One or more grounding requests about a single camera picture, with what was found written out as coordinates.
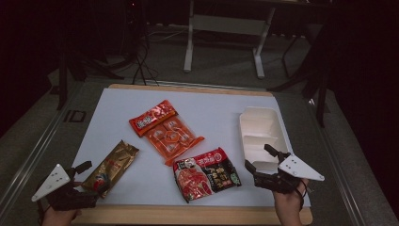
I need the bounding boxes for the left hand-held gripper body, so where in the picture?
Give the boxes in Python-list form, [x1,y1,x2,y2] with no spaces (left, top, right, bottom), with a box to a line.
[31,163,100,212]

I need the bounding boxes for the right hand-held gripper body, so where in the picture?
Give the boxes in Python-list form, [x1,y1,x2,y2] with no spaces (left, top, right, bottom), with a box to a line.
[253,152,326,195]

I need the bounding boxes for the white compartment tray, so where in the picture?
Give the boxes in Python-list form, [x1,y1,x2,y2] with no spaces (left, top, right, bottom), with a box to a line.
[239,106,290,173]

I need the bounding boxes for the gold foil packet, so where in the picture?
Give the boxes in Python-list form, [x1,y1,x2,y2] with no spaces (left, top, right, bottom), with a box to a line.
[81,139,140,200]

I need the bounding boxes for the red and black food packet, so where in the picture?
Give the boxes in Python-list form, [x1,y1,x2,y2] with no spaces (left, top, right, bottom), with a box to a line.
[172,147,243,204]

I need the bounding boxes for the person's left hand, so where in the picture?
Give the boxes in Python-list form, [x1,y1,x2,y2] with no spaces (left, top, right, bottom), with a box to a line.
[41,208,83,226]

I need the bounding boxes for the person's right hand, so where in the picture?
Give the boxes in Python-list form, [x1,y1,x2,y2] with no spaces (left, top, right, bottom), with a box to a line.
[273,179,311,226]

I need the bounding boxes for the orange seasoning cube packet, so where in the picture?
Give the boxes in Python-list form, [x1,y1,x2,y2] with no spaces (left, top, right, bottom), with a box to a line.
[128,99,205,167]

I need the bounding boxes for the black metal stand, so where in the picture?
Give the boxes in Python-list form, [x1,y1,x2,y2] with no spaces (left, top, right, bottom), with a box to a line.
[56,46,125,111]

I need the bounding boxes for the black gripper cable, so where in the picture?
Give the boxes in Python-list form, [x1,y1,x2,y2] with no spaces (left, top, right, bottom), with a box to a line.
[298,179,309,210]

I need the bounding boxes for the black chair frame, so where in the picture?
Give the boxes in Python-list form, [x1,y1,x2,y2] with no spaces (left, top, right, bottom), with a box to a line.
[267,18,333,128]

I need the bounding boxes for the black floor cables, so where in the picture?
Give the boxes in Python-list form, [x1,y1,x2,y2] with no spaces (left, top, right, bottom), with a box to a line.
[131,40,159,87]

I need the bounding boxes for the white desk frame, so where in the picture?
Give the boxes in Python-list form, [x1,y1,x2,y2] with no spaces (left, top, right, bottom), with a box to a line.
[183,0,277,79]

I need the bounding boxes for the grey floor cable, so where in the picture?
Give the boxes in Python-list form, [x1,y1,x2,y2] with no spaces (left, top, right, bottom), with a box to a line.
[148,27,189,43]

